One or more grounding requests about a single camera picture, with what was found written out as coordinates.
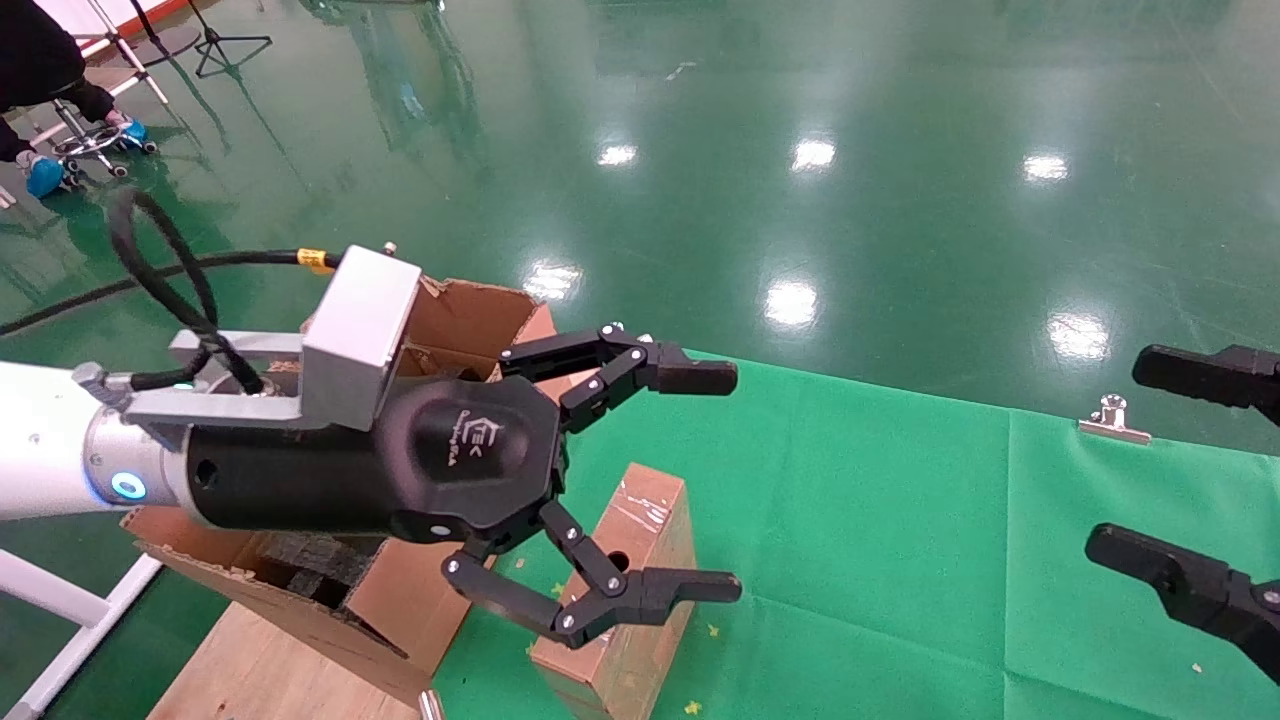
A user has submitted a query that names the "white board with orange edge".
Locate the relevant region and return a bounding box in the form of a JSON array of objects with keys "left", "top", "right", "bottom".
[{"left": 40, "top": 0, "right": 191, "bottom": 41}]

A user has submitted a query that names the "silver light stand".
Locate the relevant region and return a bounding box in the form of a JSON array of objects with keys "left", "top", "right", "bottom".
[{"left": 75, "top": 0, "right": 171, "bottom": 106}]

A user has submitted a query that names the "white tube frame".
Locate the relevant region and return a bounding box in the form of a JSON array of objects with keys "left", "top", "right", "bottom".
[{"left": 0, "top": 548, "right": 163, "bottom": 720}]

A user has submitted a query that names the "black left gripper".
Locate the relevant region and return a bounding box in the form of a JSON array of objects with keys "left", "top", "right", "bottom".
[{"left": 185, "top": 322, "right": 744, "bottom": 649}]

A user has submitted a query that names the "green table cloth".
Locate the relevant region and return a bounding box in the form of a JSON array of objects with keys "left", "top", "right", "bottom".
[{"left": 432, "top": 345, "right": 1280, "bottom": 720}]

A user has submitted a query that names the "small brown cardboard box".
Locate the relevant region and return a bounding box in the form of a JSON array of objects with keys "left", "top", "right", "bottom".
[{"left": 530, "top": 462, "right": 698, "bottom": 720}]

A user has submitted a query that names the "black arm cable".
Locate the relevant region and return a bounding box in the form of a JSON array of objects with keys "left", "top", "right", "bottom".
[{"left": 0, "top": 188, "right": 346, "bottom": 396}]

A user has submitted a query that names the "black round-base stand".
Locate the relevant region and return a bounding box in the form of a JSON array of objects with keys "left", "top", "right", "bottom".
[{"left": 130, "top": 0, "right": 201, "bottom": 63}]

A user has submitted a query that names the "large open cardboard carton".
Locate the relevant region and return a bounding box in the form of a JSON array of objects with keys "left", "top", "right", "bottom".
[{"left": 120, "top": 278, "right": 586, "bottom": 706}]

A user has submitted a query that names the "wheeled metal stool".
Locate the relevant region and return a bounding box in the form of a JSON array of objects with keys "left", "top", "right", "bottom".
[{"left": 50, "top": 100, "right": 159, "bottom": 186}]

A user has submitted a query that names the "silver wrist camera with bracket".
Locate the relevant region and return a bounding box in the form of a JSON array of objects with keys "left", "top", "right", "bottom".
[{"left": 125, "top": 243, "right": 423, "bottom": 451}]

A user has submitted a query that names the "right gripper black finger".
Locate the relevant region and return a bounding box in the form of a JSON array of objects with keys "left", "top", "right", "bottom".
[
  {"left": 1085, "top": 523, "right": 1280, "bottom": 686},
  {"left": 1132, "top": 344, "right": 1280, "bottom": 426}
]

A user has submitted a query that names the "black tripod stand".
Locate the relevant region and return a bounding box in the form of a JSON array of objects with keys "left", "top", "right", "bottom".
[{"left": 185, "top": 0, "right": 273, "bottom": 79}]

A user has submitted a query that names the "silver binder clip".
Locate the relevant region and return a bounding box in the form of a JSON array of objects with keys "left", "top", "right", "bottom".
[{"left": 1078, "top": 395, "right": 1154, "bottom": 446}]

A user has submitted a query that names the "person in black clothes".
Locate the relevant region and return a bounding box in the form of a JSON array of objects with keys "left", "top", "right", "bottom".
[{"left": 0, "top": 0, "right": 116, "bottom": 166}]

